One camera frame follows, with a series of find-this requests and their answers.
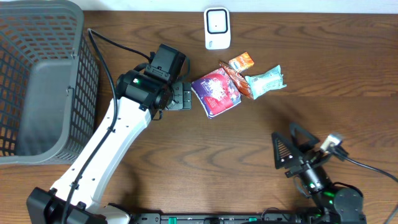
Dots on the orange Kleenex tissue pack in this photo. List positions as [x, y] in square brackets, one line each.
[242, 62]

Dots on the grey plastic laundry basket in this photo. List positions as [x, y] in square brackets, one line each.
[49, 83]

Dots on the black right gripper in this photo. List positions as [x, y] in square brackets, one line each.
[302, 156]

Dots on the purple red liner pack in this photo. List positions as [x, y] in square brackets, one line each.
[217, 92]

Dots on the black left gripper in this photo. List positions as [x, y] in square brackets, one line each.
[182, 100]

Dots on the green Zappy wipes pack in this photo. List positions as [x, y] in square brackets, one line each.
[261, 84]

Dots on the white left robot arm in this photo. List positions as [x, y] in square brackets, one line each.
[76, 196]

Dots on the white barcode scanner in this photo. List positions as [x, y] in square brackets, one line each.
[217, 28]

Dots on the red snack wrapper packet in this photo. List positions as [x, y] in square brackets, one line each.
[240, 83]

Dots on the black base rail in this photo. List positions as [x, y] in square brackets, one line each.
[230, 218]

